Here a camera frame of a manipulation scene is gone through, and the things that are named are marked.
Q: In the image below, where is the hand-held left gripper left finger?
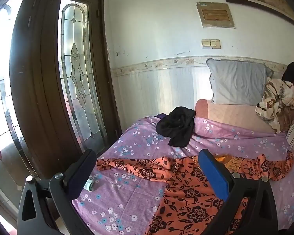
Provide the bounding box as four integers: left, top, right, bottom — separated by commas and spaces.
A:
17, 148, 97, 235

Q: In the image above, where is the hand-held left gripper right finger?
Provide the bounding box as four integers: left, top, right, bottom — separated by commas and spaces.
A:
198, 148, 278, 235

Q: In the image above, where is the orange black floral garment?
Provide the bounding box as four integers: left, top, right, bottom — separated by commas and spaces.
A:
96, 152, 294, 235

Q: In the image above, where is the white green small roll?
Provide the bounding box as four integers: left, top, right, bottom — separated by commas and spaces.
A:
84, 178, 96, 192

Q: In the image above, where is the purple floral bed sheet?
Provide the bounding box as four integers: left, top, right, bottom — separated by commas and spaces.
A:
72, 116, 294, 235

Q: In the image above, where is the wooden stained glass door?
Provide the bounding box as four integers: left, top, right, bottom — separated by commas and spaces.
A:
9, 0, 123, 179

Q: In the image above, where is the grey pillow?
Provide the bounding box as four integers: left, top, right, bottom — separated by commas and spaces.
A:
206, 58, 274, 104

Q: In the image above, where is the cream brown patterned cloth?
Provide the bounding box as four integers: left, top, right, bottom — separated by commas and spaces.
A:
256, 77, 294, 134

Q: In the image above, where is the black cloth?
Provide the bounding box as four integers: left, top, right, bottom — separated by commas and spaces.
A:
282, 62, 294, 84

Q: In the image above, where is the gold light switch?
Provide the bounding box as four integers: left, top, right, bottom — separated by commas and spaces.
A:
201, 39, 221, 49

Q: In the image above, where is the wall panel box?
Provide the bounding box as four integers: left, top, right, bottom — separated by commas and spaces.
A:
196, 2, 236, 28

